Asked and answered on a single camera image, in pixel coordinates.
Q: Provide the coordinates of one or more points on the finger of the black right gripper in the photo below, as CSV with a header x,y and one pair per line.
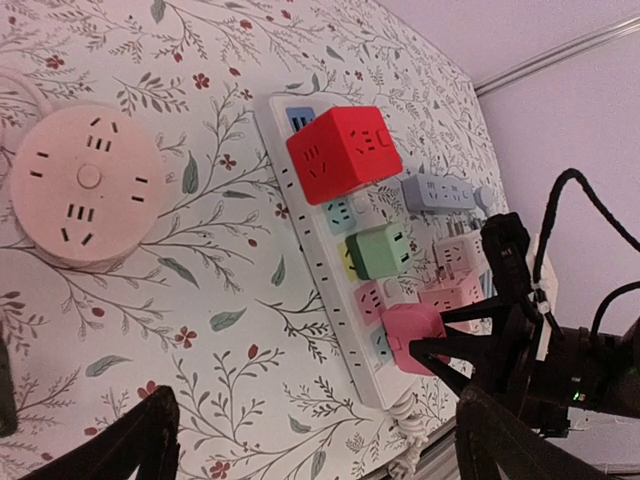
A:
x,y
500,363

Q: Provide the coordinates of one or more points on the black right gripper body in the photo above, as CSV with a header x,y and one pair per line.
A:
x,y
600,375

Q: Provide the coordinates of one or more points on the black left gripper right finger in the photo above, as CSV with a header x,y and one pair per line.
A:
x,y
491,443

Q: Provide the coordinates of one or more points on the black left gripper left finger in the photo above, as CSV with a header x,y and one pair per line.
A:
x,y
143,444

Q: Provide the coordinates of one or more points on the pink cube socket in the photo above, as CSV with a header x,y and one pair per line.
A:
x,y
466,288

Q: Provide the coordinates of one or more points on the pink plug adapter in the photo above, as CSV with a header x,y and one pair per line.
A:
x,y
404,323

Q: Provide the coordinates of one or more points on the white cube socket tiger print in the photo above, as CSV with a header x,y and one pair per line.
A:
x,y
461,252

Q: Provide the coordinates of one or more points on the white power strip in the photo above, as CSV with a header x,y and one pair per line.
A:
x,y
354,307

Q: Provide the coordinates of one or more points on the green plug adapter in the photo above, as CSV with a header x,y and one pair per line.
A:
x,y
380,252

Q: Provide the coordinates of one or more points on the light blue round plug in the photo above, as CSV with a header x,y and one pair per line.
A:
x,y
484,198

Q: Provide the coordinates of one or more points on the red cube adapter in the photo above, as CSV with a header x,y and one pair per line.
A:
x,y
340,151

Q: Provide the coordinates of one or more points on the pink round socket base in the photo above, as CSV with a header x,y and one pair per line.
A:
x,y
87,184

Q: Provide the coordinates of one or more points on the dark green cube socket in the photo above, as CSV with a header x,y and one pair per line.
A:
x,y
8,410

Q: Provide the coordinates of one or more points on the floral tablecloth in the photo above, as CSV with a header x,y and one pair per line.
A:
x,y
217,302

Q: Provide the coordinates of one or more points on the light blue power strip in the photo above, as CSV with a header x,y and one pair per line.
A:
x,y
424,192

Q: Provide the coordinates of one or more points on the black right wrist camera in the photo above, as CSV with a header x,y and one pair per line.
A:
x,y
505,242

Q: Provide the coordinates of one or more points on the right aluminium frame post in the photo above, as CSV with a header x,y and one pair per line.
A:
x,y
559,54

